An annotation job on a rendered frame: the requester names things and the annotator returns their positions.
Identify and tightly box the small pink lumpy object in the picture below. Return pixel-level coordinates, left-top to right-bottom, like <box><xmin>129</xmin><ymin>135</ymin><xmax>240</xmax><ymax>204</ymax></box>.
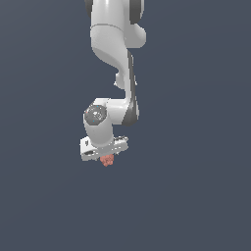
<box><xmin>99</xmin><ymin>153</ymin><xmax>115</xmax><ymax>168</ymax></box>

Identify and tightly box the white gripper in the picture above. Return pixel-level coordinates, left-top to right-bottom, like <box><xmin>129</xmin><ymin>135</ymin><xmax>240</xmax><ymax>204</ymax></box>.
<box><xmin>79</xmin><ymin>134</ymin><xmax>129</xmax><ymax>162</ymax></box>

